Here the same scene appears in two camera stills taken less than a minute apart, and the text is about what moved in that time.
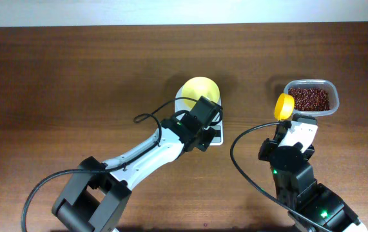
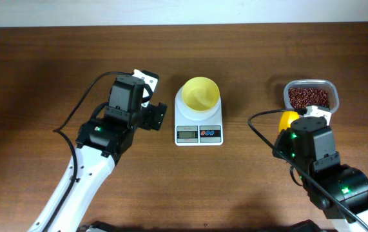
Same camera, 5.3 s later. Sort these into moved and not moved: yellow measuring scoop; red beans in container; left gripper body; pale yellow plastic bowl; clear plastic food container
Moved: yellow measuring scoop; left gripper body
Not moved: clear plastic food container; red beans in container; pale yellow plastic bowl
